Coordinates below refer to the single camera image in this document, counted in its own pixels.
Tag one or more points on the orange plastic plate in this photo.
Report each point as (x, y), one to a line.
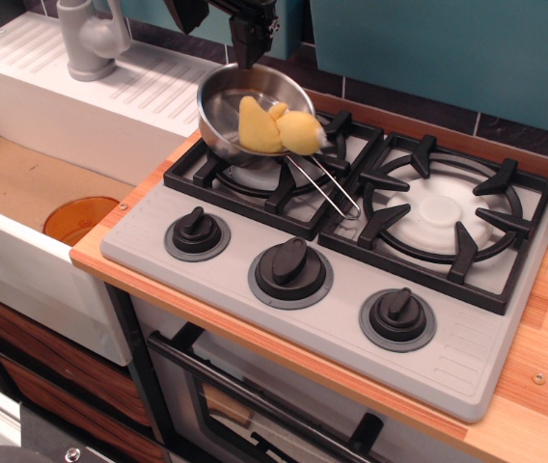
(71, 221)

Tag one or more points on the black middle stove knob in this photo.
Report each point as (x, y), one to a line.
(290, 276)

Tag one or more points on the white toy sink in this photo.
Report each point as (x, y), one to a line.
(62, 140)

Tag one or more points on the black left burner grate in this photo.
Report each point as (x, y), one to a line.
(297, 195)

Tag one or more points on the yellow stuffed duck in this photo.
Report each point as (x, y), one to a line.
(279, 129)

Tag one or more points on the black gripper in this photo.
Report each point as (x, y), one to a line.
(253, 23)

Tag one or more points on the black stove knob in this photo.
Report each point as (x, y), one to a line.
(397, 320)
(290, 276)
(197, 236)

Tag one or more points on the black left stove knob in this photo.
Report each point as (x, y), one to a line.
(197, 236)

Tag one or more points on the black burner grate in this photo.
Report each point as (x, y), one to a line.
(297, 195)
(468, 228)

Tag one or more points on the grey toy stove top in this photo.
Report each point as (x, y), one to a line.
(456, 372)

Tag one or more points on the oven door with handle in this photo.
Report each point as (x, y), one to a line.
(243, 408)

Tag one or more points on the black right stove knob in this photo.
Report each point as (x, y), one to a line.
(397, 320)

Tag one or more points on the stainless steel pan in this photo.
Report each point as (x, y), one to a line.
(218, 99)

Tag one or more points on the black right burner grate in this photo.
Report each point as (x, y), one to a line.
(468, 228)

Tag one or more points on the grey toy faucet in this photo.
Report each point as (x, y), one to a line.
(93, 44)

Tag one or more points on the wooden drawer cabinet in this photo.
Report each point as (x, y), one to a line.
(76, 388)

